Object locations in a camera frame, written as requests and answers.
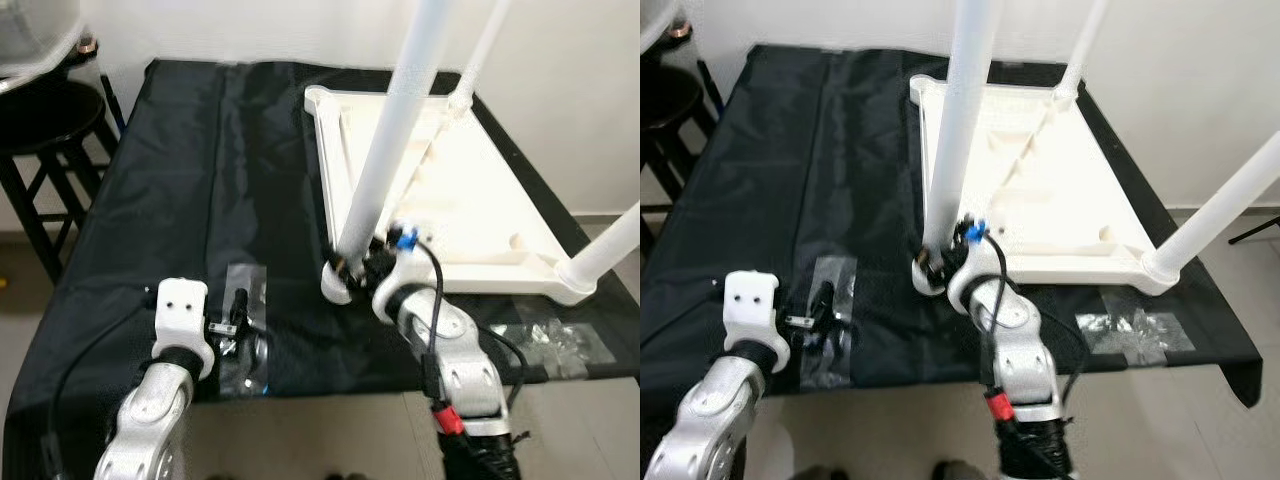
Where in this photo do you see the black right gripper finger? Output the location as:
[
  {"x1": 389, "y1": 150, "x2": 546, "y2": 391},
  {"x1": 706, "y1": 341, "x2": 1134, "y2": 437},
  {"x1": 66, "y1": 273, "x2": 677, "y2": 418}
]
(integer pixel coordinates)
[
  {"x1": 912, "y1": 244, "x2": 946, "y2": 283},
  {"x1": 327, "y1": 247, "x2": 361, "y2": 288}
]

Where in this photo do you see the white plastic table top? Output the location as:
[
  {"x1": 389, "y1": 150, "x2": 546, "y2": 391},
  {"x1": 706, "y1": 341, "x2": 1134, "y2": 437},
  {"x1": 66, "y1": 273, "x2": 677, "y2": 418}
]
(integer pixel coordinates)
[
  {"x1": 908, "y1": 75, "x2": 1181, "y2": 298},
  {"x1": 303, "y1": 85, "x2": 601, "y2": 306}
]

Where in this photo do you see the clear tape patch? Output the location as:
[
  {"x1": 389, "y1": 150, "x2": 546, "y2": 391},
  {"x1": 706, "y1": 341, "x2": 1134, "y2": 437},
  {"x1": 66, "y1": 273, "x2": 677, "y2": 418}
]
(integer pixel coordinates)
[
  {"x1": 1075, "y1": 308, "x2": 1196, "y2": 366},
  {"x1": 488, "y1": 318, "x2": 616, "y2": 383}
]

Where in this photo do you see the black round stool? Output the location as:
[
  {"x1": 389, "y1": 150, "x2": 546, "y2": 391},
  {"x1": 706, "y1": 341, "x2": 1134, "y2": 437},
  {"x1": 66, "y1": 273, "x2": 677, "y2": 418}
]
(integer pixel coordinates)
[
  {"x1": 640, "y1": 62, "x2": 721, "y2": 236},
  {"x1": 0, "y1": 78, "x2": 121, "y2": 286}
]

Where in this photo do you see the black tripod stand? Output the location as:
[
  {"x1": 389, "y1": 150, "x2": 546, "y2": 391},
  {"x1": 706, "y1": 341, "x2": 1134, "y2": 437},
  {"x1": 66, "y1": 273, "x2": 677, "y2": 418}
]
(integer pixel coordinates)
[{"x1": 1228, "y1": 210, "x2": 1280, "y2": 246}]

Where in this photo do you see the clear plastic storage box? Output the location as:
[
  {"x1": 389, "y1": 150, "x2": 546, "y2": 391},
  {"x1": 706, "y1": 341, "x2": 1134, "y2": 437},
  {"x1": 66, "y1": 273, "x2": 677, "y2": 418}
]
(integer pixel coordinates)
[
  {"x1": 0, "y1": 0, "x2": 83, "y2": 81},
  {"x1": 640, "y1": 0, "x2": 691, "y2": 56}
]

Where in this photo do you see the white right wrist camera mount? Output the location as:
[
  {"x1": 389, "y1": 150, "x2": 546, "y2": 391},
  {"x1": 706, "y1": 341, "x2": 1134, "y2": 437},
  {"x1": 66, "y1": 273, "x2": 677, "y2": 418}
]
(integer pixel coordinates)
[
  {"x1": 945, "y1": 225, "x2": 1001, "y2": 316},
  {"x1": 372, "y1": 228, "x2": 426, "y2": 321}
]

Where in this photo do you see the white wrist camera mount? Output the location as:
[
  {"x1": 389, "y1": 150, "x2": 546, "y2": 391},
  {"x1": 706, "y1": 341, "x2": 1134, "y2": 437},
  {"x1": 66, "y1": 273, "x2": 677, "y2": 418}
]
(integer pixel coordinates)
[
  {"x1": 372, "y1": 228, "x2": 426, "y2": 321},
  {"x1": 722, "y1": 270, "x2": 791, "y2": 373},
  {"x1": 945, "y1": 225, "x2": 1001, "y2": 316},
  {"x1": 152, "y1": 278, "x2": 214, "y2": 381}
]

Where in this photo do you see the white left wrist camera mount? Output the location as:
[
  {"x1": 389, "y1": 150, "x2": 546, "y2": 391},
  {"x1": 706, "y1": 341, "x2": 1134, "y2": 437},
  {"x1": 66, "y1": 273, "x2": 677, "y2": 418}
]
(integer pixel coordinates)
[
  {"x1": 722, "y1": 270, "x2": 791, "y2": 373},
  {"x1": 152, "y1": 278, "x2": 214, "y2": 381}
]

